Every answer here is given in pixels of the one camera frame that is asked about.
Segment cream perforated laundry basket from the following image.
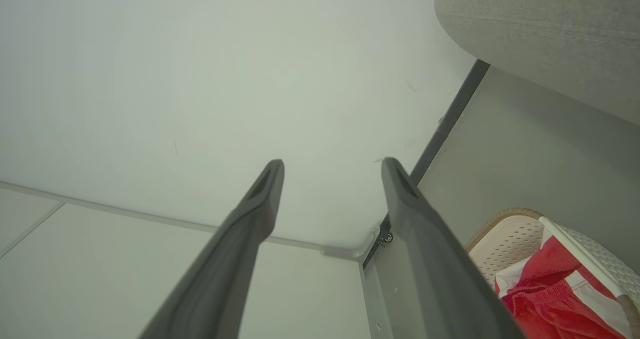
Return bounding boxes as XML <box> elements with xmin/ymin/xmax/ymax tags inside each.
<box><xmin>465</xmin><ymin>208</ymin><xmax>640</xmax><ymax>339</ymax></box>

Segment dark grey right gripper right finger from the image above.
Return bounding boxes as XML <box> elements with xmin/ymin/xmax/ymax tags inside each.
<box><xmin>381</xmin><ymin>157</ymin><xmax>526</xmax><ymax>339</ymax></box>

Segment black baseboard strip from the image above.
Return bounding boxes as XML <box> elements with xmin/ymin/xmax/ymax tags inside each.
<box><xmin>362</xmin><ymin>59</ymin><xmax>491</xmax><ymax>270</ymax></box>

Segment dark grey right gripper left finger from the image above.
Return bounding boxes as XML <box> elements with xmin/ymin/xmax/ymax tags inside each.
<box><xmin>137</xmin><ymin>159</ymin><xmax>285</xmax><ymax>339</ymax></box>

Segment red white shirt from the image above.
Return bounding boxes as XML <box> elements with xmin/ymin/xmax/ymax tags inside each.
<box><xmin>494</xmin><ymin>235</ymin><xmax>583</xmax><ymax>296</ymax></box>

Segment grey fabric sofa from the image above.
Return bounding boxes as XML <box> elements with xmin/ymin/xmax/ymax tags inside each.
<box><xmin>434</xmin><ymin>0</ymin><xmax>640</xmax><ymax>126</ymax></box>

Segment red white shorts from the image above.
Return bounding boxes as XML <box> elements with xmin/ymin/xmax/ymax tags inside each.
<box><xmin>501</xmin><ymin>270</ymin><xmax>632</xmax><ymax>339</ymax></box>

